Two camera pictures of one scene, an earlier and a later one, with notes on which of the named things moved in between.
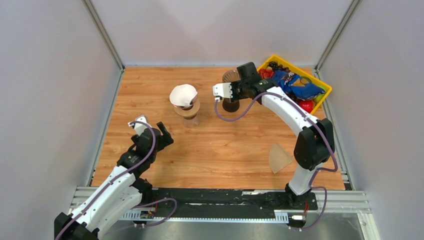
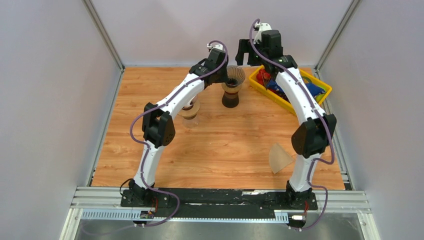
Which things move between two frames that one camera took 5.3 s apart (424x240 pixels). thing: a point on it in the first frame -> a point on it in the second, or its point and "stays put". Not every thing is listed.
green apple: [318, 98] stays put
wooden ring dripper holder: [182, 112] stays put
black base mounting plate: [240, 199] stays put
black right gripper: [234, 97] -> [245, 46]
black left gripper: [165, 139] -> [224, 78]
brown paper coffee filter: [278, 158] stays put
